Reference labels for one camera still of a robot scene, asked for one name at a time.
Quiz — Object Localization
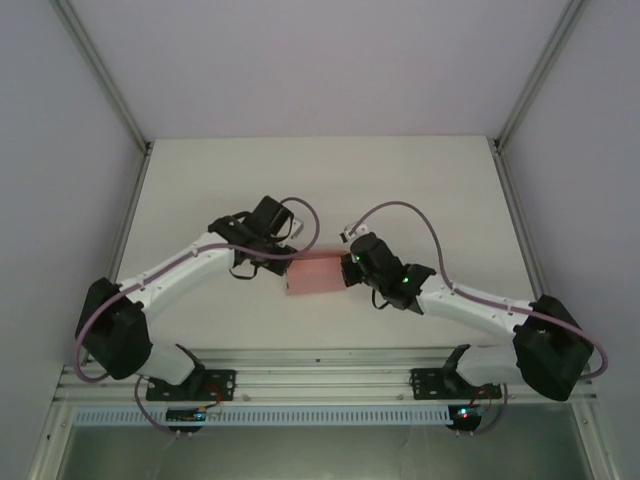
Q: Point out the pink cloth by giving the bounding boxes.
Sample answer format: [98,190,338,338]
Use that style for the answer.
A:
[285,246,351,299]

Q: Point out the small circuit board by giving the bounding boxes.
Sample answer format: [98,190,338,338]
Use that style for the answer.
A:
[165,404,224,424]
[448,402,489,427]

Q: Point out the grey metal panel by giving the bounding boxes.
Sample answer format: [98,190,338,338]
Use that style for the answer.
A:
[63,423,587,480]

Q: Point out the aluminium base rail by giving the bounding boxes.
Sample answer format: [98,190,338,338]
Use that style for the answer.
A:
[54,346,599,402]

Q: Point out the aluminium table side rail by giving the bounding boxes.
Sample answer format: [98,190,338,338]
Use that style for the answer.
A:
[27,148,153,480]
[491,144,617,480]

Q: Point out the slotted light blue cable duct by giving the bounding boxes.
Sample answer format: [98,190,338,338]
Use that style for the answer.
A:
[73,405,454,427]

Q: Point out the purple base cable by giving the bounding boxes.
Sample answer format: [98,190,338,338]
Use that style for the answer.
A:
[133,377,182,438]
[455,384,512,437]

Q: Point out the aluminium frame post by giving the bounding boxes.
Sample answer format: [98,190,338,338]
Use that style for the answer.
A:
[49,0,153,158]
[491,0,589,154]

